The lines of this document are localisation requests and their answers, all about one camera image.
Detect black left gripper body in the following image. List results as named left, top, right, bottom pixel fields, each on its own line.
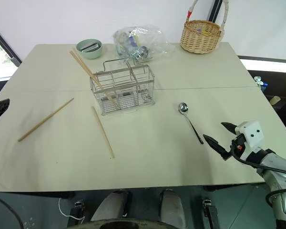
left=0, top=98, right=10, bottom=122

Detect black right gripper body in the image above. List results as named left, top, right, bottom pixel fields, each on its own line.
left=223, top=133, right=247, bottom=160

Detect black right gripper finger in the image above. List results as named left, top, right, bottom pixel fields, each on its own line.
left=221, top=122, right=237, bottom=135
left=203, top=134, right=230, bottom=158

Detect wooden chopstick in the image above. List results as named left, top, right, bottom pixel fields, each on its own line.
left=69, top=50, right=120, bottom=110
left=91, top=106, right=115, bottom=159
left=17, top=97, right=75, bottom=143
left=72, top=48, right=103, bottom=89

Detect beige paper roll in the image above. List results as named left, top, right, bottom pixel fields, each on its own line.
left=269, top=95, right=281, bottom=106

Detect blue and white small object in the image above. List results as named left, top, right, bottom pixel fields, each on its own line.
left=253, top=76, right=269, bottom=92

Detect black table leg caster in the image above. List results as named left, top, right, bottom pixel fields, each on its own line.
left=202, top=198, right=220, bottom=229
left=70, top=199, right=85, bottom=226

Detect grey right robot leg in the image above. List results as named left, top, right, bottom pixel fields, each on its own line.
left=159, top=188, right=185, bottom=225

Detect grey robot leg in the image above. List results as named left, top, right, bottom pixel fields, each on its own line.
left=90, top=190, right=132, bottom=222
left=159, top=188, right=185, bottom=225

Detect light green bowl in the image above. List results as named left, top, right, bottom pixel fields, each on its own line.
left=76, top=38, right=103, bottom=60

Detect metal clip in bowl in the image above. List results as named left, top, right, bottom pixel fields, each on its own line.
left=80, top=42, right=101, bottom=52

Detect dark rounded robot waist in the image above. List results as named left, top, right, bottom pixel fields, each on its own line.
left=84, top=219, right=182, bottom=229

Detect black vertical posts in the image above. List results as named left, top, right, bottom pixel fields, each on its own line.
left=206, top=0, right=224, bottom=22

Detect grey left robot leg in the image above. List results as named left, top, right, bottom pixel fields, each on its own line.
left=90, top=190, right=132, bottom=222

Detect clear plastic bag with items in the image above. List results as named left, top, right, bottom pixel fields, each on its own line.
left=112, top=25, right=176, bottom=64

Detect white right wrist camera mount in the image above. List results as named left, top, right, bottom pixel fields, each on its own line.
left=234, top=121, right=265, bottom=163

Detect metal spoon with black handle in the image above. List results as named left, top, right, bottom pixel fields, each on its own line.
left=177, top=102, right=204, bottom=145

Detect black window frame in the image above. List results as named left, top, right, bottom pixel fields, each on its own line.
left=0, top=21, right=22, bottom=83

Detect wicker basket with handle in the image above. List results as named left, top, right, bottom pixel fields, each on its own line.
left=180, top=0, right=230, bottom=54

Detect metal wire cutlery rack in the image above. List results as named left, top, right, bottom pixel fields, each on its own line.
left=89, top=59, right=156, bottom=116

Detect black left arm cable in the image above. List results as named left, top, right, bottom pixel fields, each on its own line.
left=0, top=192, right=26, bottom=229

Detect white cable on floor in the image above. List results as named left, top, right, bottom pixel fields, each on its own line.
left=58, top=197, right=85, bottom=220

